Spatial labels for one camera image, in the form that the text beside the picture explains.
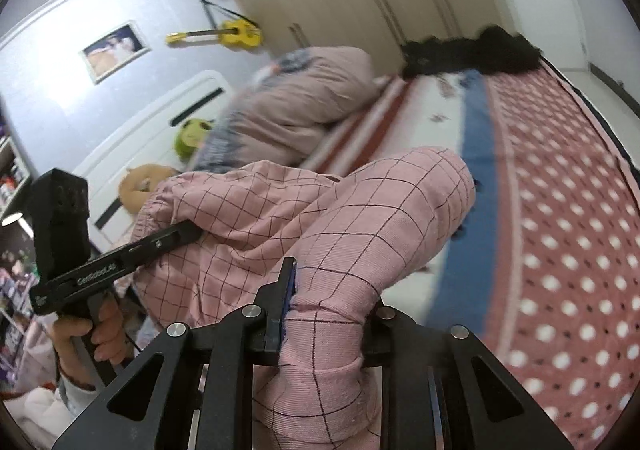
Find cluttered shelf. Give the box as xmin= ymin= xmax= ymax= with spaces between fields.
xmin=0 ymin=117 xmax=38 ymax=331

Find person's left hand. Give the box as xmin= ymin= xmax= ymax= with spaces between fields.
xmin=51 ymin=296 xmax=135 ymax=390

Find person's left forearm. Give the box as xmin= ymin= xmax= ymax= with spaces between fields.
xmin=10 ymin=370 xmax=108 ymax=436

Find framed wall picture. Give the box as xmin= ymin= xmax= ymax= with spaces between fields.
xmin=80 ymin=20 xmax=152 ymax=85

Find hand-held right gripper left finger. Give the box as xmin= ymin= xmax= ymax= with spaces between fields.
xmin=50 ymin=256 xmax=299 ymax=450

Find green plush toy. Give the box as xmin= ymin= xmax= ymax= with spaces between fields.
xmin=173 ymin=118 xmax=217 ymax=159

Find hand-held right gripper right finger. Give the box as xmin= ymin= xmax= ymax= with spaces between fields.
xmin=361 ymin=299 xmax=576 ymax=450

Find pink plaid pants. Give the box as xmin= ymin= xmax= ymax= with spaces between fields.
xmin=132 ymin=146 xmax=477 ymax=450

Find brown plush toy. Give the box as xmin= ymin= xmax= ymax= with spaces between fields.
xmin=118 ymin=163 xmax=179 ymax=219

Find dark bed frame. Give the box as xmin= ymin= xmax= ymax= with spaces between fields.
xmin=539 ymin=54 xmax=640 ymax=168

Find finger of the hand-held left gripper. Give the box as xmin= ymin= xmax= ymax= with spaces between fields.
xmin=129 ymin=221 xmax=202 ymax=272

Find pink quilt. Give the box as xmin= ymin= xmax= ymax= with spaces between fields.
xmin=192 ymin=46 xmax=379 ymax=172

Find white headboard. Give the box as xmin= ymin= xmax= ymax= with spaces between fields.
xmin=75 ymin=70 xmax=237 ymax=251

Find black clothes pile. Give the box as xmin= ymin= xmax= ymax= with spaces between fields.
xmin=401 ymin=26 xmax=544 ymax=79

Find printed polka dot blanket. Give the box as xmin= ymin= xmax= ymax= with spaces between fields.
xmin=300 ymin=61 xmax=640 ymax=450

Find yellow ukulele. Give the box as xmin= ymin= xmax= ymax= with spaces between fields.
xmin=166 ymin=0 xmax=264 ymax=49

